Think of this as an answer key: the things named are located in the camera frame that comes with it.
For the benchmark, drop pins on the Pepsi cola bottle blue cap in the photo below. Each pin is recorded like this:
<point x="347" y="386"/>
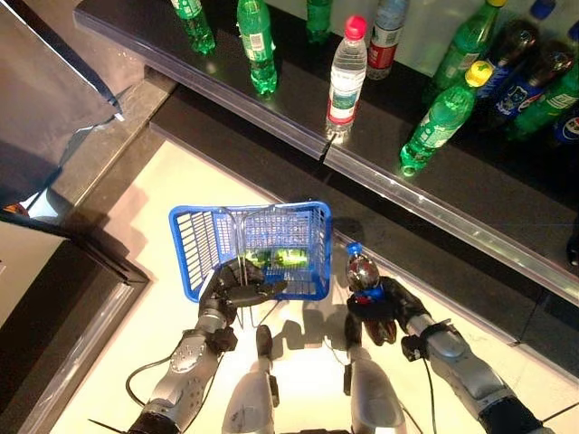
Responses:
<point x="506" y="59"/>
<point x="567" y="129"/>
<point x="524" y="90"/>
<point x="362" y="271"/>

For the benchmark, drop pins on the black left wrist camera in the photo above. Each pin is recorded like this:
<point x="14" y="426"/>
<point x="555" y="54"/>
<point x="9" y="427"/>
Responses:
<point x="224" y="340"/>

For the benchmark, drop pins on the green Sprite bottle yellow cap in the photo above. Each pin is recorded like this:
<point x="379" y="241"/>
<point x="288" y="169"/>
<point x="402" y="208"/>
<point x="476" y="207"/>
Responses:
<point x="552" y="104"/>
<point x="461" y="50"/>
<point x="258" y="45"/>
<point x="194" y="27"/>
<point x="319" y="18"/>
<point x="439" y="122"/>

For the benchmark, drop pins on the small green drink bottle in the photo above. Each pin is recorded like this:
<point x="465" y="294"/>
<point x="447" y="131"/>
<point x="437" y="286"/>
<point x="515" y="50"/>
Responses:
<point x="289" y="257"/>

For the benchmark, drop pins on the hanging fabric curtain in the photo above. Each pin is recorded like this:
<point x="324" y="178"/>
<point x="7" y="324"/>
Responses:
<point x="45" y="90"/>

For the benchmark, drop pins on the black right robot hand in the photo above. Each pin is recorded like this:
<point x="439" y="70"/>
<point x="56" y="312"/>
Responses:
<point x="407" y="303"/>

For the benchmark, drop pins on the blue plastic shopping basket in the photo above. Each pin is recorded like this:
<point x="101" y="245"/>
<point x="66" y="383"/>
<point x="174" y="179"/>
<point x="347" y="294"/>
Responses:
<point x="203" y="226"/>

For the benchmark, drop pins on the black shelf base plinth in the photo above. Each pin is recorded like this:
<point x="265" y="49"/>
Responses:
<point x="271" y="163"/>

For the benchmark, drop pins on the silver right robot leg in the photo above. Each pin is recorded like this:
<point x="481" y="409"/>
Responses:
<point x="375" y="398"/>

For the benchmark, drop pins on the water bottle red label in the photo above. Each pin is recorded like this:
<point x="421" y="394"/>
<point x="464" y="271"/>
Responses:
<point x="384" y="40"/>

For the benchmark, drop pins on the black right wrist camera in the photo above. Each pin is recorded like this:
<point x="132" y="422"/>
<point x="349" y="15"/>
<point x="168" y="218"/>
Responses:
<point x="412" y="348"/>

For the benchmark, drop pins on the water bottle green label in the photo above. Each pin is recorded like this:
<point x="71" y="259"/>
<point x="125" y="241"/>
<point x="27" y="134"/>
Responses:
<point x="346" y="77"/>

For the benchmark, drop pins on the silver robot leg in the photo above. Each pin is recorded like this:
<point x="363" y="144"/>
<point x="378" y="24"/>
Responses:
<point x="375" y="398"/>
<point x="249" y="398"/>

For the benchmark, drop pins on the silver left robot leg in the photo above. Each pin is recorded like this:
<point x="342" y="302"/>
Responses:
<point x="249" y="398"/>

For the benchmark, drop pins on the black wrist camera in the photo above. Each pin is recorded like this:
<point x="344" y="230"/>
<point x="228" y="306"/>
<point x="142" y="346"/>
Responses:
<point x="224" y="340"/>
<point x="412" y="348"/>

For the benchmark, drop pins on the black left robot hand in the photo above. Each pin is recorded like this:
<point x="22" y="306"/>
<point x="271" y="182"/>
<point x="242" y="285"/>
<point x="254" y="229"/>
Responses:
<point x="226" y="289"/>

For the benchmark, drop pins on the black metal door frame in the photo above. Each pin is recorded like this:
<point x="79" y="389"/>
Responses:
<point x="113" y="262"/>

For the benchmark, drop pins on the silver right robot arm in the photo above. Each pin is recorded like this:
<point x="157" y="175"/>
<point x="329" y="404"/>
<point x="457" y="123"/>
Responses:
<point x="461" y="366"/>

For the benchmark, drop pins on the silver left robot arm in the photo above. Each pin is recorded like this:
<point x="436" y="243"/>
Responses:
<point x="181" y="375"/>

